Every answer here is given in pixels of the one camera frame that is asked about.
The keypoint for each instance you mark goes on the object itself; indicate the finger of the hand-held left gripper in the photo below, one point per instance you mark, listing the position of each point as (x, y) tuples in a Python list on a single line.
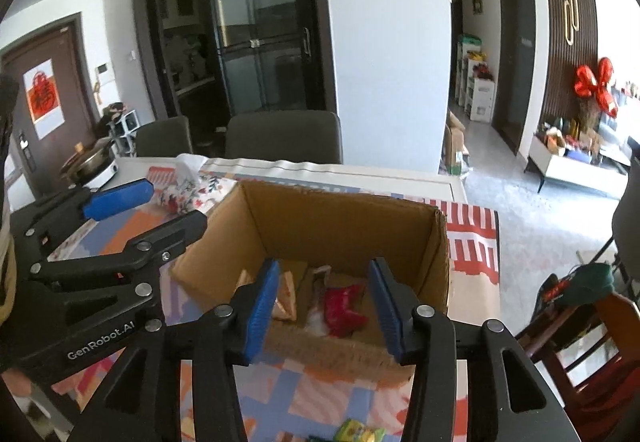
[(119, 199), (165, 234)]

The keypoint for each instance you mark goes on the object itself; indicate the red wooden chair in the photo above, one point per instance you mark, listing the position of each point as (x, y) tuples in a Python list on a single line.
[(600, 362)]

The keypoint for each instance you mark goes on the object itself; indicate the orange snack packet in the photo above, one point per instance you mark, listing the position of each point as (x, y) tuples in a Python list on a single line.
[(287, 297)]

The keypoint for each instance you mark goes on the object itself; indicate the red snack packet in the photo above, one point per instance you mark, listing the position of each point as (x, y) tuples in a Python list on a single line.
[(342, 312)]

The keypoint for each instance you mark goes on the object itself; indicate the red balloon decoration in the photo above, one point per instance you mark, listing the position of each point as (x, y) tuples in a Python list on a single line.
[(595, 84)]

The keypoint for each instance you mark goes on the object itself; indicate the small wall picture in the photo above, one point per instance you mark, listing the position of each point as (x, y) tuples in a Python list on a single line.
[(477, 3)]

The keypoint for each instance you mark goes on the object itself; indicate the white storage shelves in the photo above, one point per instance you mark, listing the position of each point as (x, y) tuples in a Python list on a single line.
[(477, 91)]

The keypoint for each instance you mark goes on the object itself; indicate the grey dining chair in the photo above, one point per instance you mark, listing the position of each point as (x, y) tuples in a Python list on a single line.
[(284, 136), (164, 135)]

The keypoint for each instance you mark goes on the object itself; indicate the floral tissue box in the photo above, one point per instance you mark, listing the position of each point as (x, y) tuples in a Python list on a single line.
[(189, 189)]

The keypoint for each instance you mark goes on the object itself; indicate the pale snack packet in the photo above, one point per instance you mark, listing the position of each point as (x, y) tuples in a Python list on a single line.
[(317, 279)]

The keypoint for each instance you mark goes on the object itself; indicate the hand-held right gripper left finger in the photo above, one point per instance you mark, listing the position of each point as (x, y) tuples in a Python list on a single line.
[(262, 309)]

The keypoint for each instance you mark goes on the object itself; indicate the brown cardboard box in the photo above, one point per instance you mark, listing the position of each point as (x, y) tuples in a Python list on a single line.
[(320, 222)]

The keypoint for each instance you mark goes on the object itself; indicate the dark interior door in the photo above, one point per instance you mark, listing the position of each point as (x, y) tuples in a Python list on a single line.
[(515, 61)]

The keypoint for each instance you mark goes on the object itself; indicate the brown entrance door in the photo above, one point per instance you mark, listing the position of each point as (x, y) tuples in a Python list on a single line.
[(75, 86)]

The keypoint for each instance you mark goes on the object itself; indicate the green yellow snack packet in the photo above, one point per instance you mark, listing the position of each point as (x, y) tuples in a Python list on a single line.
[(359, 433)]

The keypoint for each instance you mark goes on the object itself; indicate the open cardboard box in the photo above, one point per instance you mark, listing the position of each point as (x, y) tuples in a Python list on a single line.
[(454, 146)]

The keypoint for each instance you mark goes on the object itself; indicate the red white door poster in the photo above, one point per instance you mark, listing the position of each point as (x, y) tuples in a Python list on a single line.
[(45, 99)]

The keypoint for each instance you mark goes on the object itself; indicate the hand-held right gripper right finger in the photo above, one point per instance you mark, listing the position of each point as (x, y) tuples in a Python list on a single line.
[(386, 314)]

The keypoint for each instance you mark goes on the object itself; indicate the colourful patterned tablecloth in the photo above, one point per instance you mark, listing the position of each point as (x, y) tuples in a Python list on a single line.
[(327, 402)]

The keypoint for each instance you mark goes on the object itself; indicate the small white storage rack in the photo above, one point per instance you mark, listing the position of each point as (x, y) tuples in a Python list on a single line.
[(124, 129)]

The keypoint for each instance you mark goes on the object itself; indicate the dark chair back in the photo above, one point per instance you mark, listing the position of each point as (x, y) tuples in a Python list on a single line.
[(629, 227)]

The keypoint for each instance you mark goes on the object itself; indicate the white electric cooking pot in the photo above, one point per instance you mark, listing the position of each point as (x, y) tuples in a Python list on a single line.
[(95, 167)]

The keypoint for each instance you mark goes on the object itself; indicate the heap of colourful packages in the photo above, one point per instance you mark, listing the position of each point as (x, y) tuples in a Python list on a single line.
[(575, 139)]

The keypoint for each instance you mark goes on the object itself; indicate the green cloth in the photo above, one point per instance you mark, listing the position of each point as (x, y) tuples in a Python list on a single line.
[(590, 284)]

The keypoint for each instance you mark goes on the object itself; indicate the dark glass door cabinet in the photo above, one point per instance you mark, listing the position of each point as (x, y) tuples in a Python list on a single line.
[(260, 21)]

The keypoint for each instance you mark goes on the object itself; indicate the gold wall ornament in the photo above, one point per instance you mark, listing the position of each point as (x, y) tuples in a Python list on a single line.
[(571, 16)]

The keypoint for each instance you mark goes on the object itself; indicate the white low cabinet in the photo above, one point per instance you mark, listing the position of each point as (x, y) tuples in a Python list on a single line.
[(575, 169)]

